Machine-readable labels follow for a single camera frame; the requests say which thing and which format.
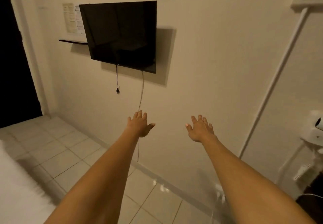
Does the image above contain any person's left hand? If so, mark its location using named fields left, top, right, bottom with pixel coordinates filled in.
left=127, top=110, right=156, bottom=138

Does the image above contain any dark small wall shelf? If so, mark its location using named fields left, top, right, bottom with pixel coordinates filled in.
left=59, top=39, right=88, bottom=45

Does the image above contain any person's left forearm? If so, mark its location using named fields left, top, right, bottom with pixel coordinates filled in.
left=44, top=128, right=139, bottom=224

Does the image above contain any white wall-mounted hair dryer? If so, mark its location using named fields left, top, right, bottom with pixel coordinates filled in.
left=300, top=110, right=323, bottom=154

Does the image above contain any white bed sheet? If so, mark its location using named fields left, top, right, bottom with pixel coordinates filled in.
left=0, top=141, right=57, bottom=224

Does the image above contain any white cable conduit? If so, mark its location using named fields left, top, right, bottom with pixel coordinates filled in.
left=238, top=6, right=310, bottom=159

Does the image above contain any white cable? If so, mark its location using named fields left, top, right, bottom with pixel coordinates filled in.
left=136, top=71, right=145, bottom=162

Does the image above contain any person's right hand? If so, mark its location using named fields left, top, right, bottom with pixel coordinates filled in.
left=185, top=115, right=215, bottom=143

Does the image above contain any paper notice on wall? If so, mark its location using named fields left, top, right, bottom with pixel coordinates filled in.
left=62, top=3, right=86, bottom=35

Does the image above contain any white coiled cord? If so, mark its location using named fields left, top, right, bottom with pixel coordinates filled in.
left=293, top=156, right=321, bottom=184

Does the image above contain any person's right forearm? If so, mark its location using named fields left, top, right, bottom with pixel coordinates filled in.
left=201, top=134, right=317, bottom=224

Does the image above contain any black wall-mounted television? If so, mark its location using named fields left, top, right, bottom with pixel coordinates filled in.
left=79, top=1, right=157, bottom=74

